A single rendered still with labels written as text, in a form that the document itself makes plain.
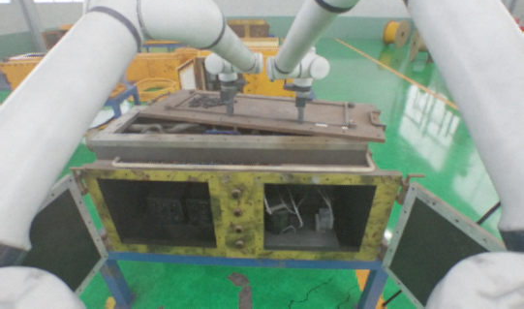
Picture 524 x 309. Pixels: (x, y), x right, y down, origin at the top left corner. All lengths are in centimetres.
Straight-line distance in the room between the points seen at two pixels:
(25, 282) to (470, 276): 43
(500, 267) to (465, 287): 5
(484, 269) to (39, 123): 57
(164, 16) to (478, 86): 56
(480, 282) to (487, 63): 29
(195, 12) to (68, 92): 29
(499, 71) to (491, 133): 8
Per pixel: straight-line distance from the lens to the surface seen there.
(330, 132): 124
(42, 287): 34
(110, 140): 138
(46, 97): 50
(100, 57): 56
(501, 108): 46
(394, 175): 127
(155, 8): 61
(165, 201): 166
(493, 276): 35
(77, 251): 158
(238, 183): 120
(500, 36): 51
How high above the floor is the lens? 189
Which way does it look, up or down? 29 degrees down
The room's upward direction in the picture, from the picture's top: straight up
